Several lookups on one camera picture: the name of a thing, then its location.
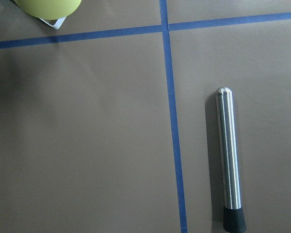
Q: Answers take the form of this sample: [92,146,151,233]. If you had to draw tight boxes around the steel muddler black tip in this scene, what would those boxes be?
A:
[215,87,246,233]

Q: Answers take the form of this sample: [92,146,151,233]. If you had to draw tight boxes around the yellow-green cup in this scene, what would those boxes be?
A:
[15,0,81,20]

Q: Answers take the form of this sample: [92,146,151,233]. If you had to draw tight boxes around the metal cup rack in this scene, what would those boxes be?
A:
[40,17,66,30]

